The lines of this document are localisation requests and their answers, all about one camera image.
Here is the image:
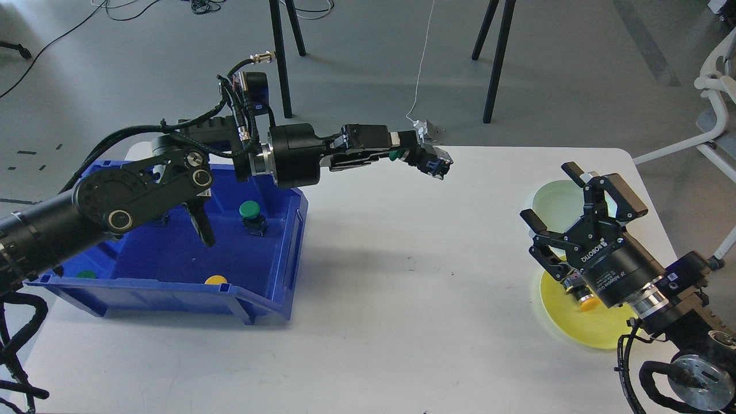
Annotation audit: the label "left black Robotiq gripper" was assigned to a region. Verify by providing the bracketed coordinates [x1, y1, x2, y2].
[253, 122, 426, 190]

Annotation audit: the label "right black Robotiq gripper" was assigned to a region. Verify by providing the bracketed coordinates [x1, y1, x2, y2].
[520, 162, 683, 317]

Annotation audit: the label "yellow button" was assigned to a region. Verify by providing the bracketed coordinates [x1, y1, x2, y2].
[562, 274, 601, 312]
[204, 275, 228, 285]

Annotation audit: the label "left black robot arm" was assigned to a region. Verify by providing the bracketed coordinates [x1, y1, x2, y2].
[2, 52, 452, 413]

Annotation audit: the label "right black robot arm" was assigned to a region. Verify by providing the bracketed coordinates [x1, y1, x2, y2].
[520, 162, 735, 413]

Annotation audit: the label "light green plate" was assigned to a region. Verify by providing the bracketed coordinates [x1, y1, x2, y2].
[531, 180, 584, 233]

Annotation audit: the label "yellow plate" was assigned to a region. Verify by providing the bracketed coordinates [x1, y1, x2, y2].
[539, 271, 635, 350]

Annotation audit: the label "yellow button front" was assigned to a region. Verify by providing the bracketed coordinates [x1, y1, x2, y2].
[204, 275, 228, 285]

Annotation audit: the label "white plug adapter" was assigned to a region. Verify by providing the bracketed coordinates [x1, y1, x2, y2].
[412, 120, 442, 145]

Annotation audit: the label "blue plastic bin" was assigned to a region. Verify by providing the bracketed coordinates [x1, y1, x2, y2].
[31, 164, 308, 324]

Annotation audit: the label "white chair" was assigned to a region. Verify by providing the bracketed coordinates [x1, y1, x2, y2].
[632, 40, 736, 259]

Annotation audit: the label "left black tripod legs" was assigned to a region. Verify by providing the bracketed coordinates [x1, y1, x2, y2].
[269, 0, 306, 120]

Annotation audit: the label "black tripod legs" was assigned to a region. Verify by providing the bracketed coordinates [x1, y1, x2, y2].
[269, 0, 306, 120]
[471, 1, 517, 125]

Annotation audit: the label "right black tripod legs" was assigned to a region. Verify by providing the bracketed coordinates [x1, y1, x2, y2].
[471, 1, 517, 125]

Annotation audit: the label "white cable on floor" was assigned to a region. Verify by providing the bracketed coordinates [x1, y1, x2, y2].
[407, 0, 436, 124]

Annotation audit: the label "black cables on floor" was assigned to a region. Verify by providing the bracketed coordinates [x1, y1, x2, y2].
[0, 0, 337, 98]

